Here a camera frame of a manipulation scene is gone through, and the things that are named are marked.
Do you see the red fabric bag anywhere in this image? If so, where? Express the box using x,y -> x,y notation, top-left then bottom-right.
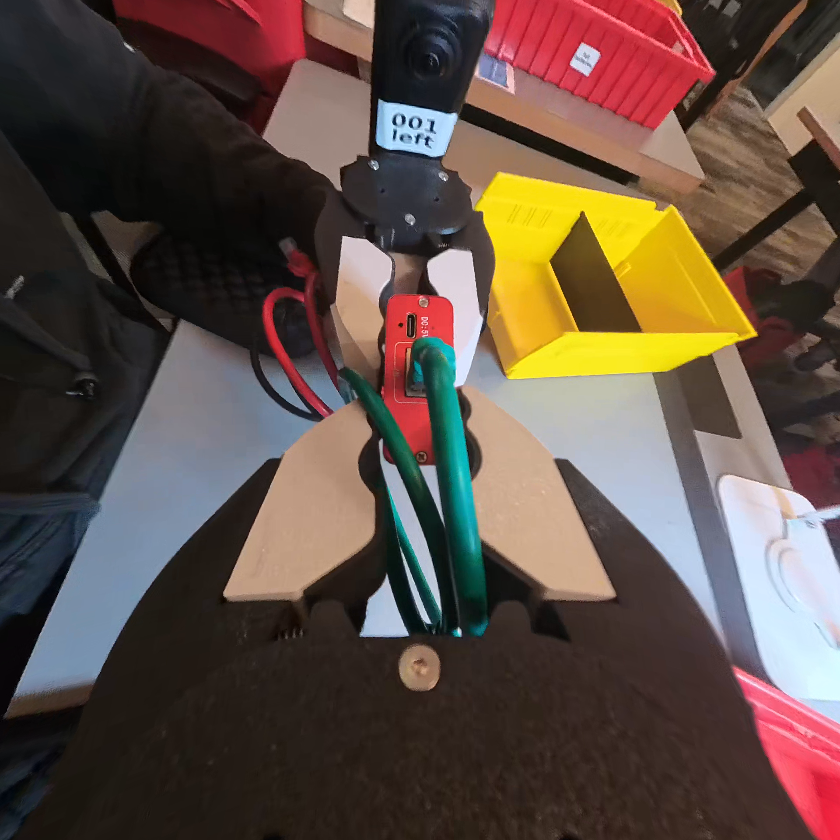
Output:
722,266 -> 805,368

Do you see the red ethernet cable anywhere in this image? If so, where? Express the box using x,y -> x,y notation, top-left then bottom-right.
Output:
262,239 -> 342,421

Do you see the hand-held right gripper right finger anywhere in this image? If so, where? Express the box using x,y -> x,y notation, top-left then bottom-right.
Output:
459,387 -> 618,601

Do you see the green ethernet cable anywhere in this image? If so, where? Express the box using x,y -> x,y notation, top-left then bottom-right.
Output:
338,338 -> 490,637

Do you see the red metal ethernet switch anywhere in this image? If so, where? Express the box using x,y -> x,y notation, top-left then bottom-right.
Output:
382,294 -> 455,466

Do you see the red plastic bin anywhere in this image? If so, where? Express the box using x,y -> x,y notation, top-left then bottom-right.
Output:
112,0 -> 306,73
734,666 -> 840,840
486,0 -> 716,129

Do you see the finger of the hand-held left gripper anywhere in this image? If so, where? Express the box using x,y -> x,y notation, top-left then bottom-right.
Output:
331,238 -> 395,382
427,252 -> 483,388

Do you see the yellow plastic bin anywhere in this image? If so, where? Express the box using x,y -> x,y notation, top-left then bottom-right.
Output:
474,172 -> 757,380

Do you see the person's upper body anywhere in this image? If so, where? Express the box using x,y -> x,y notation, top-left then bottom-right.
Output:
0,131 -> 175,710

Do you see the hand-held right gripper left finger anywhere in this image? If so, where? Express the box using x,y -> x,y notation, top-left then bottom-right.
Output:
223,402 -> 385,601

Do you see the person's left forearm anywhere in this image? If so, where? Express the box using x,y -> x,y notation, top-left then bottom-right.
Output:
0,0 -> 339,240

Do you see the black ethernet cable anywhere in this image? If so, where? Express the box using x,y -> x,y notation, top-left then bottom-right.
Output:
249,308 -> 329,422

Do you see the instruction sheet stand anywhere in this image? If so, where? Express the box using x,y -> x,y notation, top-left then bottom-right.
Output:
718,474 -> 840,703

